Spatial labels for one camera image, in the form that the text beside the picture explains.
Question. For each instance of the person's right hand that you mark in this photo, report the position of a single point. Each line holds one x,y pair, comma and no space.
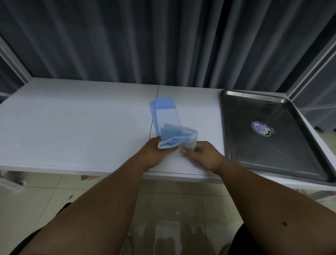
206,157

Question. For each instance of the person's left hand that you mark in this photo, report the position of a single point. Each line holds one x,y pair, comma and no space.
151,155

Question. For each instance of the person's right fingers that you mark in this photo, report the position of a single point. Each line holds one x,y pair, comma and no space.
187,150

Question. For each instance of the person's left fingers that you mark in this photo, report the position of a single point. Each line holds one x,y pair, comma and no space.
170,150

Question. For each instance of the blue paper sheet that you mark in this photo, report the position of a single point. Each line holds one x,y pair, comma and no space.
164,115

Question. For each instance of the person's right forearm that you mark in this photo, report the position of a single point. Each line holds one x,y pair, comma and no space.
262,205

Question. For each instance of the person's left forearm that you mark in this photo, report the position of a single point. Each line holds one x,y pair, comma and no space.
91,210

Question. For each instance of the round blue white sticker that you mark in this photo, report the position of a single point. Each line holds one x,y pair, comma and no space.
260,128

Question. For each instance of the stainless steel tray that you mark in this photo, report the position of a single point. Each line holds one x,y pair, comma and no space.
288,152

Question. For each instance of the grey curtain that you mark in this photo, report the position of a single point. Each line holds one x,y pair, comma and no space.
157,39

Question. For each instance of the white metal frame post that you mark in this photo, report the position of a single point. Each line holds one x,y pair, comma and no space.
14,61
312,68

